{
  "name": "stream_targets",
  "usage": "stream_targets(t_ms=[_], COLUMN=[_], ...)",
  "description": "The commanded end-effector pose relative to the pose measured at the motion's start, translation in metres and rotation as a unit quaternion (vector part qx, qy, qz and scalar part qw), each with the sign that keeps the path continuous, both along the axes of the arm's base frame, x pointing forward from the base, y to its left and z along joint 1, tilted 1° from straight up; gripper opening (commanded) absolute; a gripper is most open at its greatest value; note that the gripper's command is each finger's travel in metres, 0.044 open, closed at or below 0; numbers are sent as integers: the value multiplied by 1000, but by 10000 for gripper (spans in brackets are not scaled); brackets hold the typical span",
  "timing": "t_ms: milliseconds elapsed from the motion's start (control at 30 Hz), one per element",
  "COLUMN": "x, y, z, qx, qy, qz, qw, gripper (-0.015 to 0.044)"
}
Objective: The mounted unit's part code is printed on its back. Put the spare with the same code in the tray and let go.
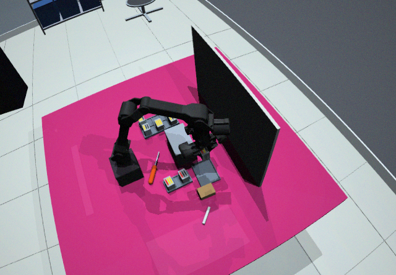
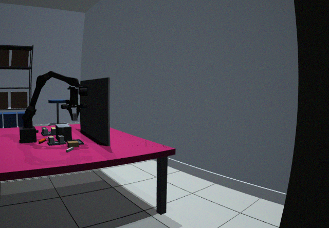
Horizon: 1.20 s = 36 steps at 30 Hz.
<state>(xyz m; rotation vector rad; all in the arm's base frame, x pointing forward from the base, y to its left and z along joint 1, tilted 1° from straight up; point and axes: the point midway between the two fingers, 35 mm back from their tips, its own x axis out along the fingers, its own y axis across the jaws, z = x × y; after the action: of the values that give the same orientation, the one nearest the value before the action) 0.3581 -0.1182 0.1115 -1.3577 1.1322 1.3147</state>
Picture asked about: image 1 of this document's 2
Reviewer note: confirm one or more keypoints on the orange-handled screwdriver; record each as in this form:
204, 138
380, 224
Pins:
152, 175

